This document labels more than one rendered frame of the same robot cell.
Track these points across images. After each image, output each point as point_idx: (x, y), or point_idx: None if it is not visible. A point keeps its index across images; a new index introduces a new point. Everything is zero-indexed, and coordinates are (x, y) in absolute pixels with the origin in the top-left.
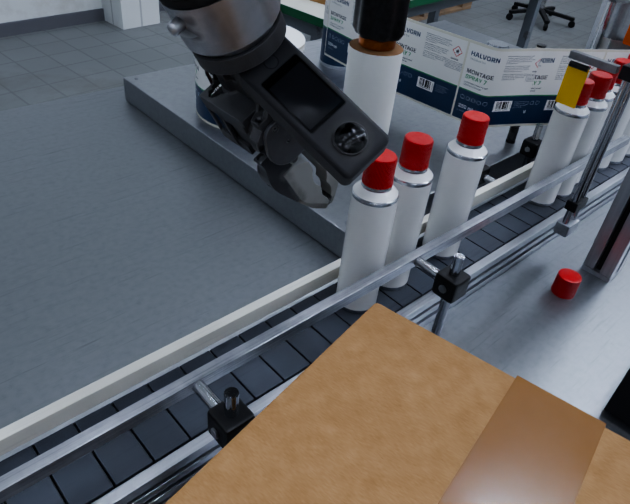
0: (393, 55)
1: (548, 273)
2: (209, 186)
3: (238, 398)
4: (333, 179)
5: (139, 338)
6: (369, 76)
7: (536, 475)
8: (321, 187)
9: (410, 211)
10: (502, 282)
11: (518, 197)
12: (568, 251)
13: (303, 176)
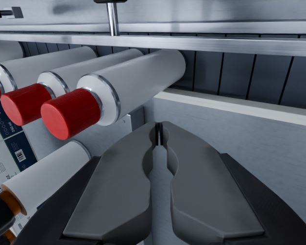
0: (7, 187)
1: (49, 2)
2: (163, 201)
3: None
4: (138, 139)
5: None
6: (34, 187)
7: None
8: (155, 145)
9: (84, 69)
10: (76, 17)
11: (14, 36)
12: (29, 8)
13: (199, 186)
